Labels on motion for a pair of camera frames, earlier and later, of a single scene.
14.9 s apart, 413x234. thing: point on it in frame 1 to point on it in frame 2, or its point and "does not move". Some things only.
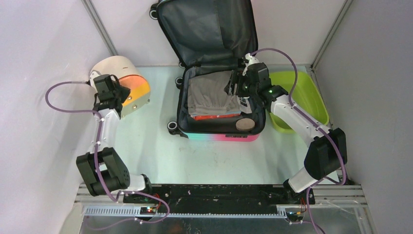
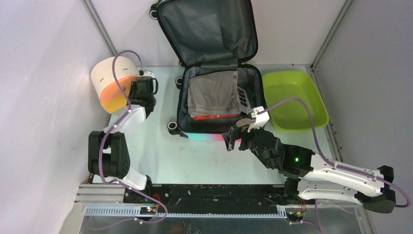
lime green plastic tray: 305,98 does not move
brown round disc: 245,124 does not move
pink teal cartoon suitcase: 209,39 does not move
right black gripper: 229,88 to 240,132
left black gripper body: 120,92 to 133,89
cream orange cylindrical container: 127,74 does not move
